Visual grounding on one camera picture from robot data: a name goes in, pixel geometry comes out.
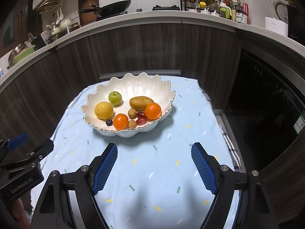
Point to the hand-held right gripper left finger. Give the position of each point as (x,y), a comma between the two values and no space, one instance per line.
(104,171)

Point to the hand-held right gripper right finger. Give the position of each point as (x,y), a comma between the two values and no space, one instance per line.
(205,169)

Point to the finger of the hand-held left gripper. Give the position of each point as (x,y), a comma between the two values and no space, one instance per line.
(17,139)
(43,149)

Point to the dark blueberry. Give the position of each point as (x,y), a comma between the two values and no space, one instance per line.
(109,122)

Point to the orange mandarin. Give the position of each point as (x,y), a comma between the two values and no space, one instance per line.
(153,111)
(120,121)

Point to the brown longan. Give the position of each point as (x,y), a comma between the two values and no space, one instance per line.
(132,123)
(132,113)

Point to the yellow lemon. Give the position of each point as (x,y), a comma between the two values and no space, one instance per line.
(104,110)

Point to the red cherry tomato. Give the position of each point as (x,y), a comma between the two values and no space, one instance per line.
(141,121)
(140,114)

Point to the yellow mango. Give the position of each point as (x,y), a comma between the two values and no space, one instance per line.
(140,102)

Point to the white scalloped ceramic bowl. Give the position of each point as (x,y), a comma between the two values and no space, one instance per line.
(133,85)

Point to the light blue patterned cloth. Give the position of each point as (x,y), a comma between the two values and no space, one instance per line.
(154,171)

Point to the black built-in dishwasher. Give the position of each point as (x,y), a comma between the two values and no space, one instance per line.
(262,112)

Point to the green basin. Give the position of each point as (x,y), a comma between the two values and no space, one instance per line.
(23,53)

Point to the steel pot lid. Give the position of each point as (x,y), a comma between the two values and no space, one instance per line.
(15,51)

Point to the black knife block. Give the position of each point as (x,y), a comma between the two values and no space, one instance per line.
(38,43)

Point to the green sticker label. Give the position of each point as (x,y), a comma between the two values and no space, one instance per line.
(299,122)

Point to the white mug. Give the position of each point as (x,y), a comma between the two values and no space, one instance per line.
(44,35)

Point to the steel pot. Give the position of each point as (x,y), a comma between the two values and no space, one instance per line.
(56,38)

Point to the small white teapot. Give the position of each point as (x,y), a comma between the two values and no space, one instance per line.
(53,28)

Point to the glass jar with dark contents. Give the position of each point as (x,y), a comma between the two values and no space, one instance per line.
(74,27)

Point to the white hanging spoon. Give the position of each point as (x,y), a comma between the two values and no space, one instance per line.
(58,19)
(62,14)

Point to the dark wood kitchen cabinet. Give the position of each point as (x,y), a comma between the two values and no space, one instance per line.
(133,47)

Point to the wooden cutting board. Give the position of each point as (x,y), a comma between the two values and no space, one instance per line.
(87,4)

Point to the white ceramic condiment jar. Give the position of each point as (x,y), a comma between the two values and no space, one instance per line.
(193,10)
(214,12)
(205,11)

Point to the green oil bottle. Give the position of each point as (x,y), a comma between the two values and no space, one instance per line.
(224,12)

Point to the large dark sauce bottle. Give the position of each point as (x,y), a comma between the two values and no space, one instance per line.
(241,14)

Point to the black wok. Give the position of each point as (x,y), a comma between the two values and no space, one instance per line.
(116,7)

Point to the yellow cap bottle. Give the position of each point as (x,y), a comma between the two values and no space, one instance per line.
(202,4)

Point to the black gas stove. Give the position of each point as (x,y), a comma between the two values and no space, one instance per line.
(166,7)

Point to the black countertop appliance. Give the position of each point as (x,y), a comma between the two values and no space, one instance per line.
(294,26)

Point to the red lid jar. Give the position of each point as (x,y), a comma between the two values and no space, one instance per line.
(227,2)

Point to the white rice cooker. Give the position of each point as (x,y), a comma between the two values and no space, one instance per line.
(277,9)

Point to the wooden wall rack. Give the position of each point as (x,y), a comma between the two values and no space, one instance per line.
(51,2)

